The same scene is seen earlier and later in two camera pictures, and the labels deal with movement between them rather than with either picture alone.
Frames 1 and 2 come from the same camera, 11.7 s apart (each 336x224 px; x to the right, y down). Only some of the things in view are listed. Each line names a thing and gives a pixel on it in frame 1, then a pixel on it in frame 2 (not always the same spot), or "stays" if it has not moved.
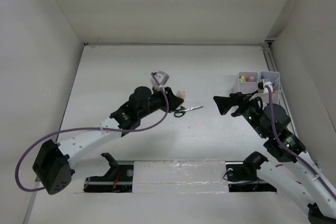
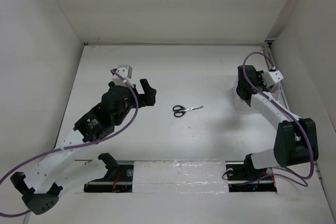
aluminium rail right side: [272, 62] stays
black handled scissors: [181, 112] stays
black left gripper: [172, 100] -> [148, 98]
